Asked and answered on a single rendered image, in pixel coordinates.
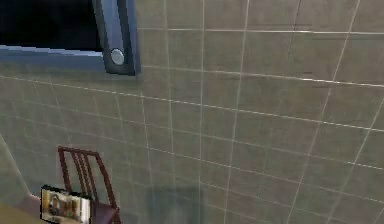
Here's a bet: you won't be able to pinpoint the black laptop computer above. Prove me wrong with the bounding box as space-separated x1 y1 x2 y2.
40 185 92 224

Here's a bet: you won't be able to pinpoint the dark red wooden chair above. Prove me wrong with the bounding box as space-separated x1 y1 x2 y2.
19 145 122 224

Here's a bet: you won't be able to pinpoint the blue framed window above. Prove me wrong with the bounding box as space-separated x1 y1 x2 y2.
0 0 142 77

